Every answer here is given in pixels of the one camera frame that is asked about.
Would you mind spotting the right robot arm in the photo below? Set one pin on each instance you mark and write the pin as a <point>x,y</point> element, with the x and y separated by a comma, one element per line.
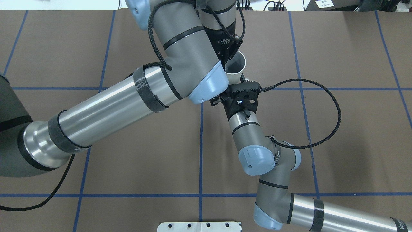
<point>289,183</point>

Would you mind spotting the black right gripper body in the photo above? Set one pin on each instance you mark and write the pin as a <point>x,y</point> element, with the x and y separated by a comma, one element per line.
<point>215,101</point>

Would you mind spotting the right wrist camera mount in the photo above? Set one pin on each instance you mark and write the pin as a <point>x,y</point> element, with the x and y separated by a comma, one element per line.
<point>245,91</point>

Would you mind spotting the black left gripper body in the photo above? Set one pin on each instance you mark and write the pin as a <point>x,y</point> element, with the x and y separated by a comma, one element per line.
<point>220,41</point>

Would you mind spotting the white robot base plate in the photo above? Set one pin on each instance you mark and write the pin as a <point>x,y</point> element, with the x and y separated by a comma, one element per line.
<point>214,226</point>

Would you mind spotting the white HOME mug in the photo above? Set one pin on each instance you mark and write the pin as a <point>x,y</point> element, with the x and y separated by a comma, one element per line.
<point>234,68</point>

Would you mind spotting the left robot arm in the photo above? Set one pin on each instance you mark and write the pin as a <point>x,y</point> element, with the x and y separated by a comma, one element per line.
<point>192,39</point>

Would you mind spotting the black cable plugs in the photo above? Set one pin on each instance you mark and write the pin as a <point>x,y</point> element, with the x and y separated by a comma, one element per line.
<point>244,5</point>

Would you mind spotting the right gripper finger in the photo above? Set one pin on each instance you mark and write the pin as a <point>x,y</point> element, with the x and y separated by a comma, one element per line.
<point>216,100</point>

